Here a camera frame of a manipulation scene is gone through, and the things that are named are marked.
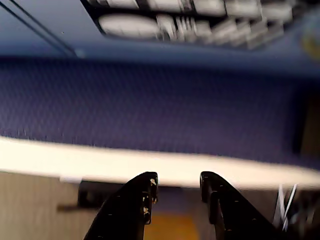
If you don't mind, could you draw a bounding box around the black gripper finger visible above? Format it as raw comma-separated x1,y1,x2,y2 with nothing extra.
83,171,159,240
199,171,285,240

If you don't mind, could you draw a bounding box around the black table clamp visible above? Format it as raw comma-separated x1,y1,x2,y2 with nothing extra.
57,181,123,212

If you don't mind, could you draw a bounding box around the blue toy kitchen body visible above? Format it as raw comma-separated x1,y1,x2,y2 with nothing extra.
0,0,320,76

